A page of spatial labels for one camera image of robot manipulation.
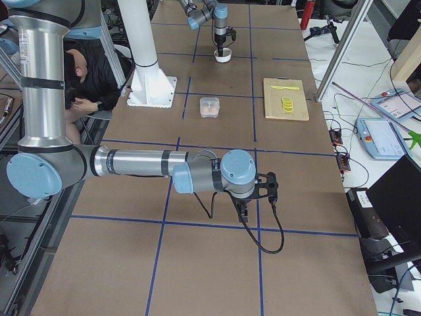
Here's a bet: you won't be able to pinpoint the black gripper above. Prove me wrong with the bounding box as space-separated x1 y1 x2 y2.
230 195 252 221
215 34 226 49

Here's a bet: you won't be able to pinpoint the reacher grabber stick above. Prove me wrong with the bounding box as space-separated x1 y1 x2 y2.
332 82 421 150

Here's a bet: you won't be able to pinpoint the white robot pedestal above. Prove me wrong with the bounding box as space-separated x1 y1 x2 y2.
118 0 177 108

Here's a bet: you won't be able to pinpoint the lemon slices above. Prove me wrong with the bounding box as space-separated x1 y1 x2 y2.
281 97 294 113

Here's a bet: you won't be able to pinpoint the yellow plastic knife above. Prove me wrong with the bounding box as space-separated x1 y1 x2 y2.
270 85 300 91

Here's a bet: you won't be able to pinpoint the clear plastic egg box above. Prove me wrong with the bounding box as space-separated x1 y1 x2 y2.
199 97 220 118

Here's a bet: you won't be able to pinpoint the wooden cutting board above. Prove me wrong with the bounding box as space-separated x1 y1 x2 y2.
263 78 309 121

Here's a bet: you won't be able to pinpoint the seated person in black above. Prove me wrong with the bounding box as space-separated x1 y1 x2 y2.
64 39 120 144

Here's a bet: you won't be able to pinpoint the white ceramic bowl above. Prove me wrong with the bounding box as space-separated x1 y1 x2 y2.
214 47 232 63

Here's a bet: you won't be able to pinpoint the teach pendant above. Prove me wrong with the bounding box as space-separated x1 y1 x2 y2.
370 88 420 122
356 117 407 161

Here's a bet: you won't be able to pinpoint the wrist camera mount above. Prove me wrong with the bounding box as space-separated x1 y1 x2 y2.
226 27 237 43
254 172 279 203

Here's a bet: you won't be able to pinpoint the aluminium frame post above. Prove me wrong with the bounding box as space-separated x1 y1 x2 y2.
315 0 373 102

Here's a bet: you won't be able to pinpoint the red cylinder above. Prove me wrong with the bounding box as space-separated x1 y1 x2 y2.
300 0 315 30

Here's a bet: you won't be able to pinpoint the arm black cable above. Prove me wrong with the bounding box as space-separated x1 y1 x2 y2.
193 192 285 254

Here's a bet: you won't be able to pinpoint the near teach pendant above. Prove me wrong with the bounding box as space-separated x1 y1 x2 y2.
356 117 407 161

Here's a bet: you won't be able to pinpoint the black monitor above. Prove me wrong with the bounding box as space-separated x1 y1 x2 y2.
367 155 420 245

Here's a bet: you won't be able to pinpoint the far teach pendant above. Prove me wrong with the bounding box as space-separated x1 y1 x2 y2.
370 88 420 122

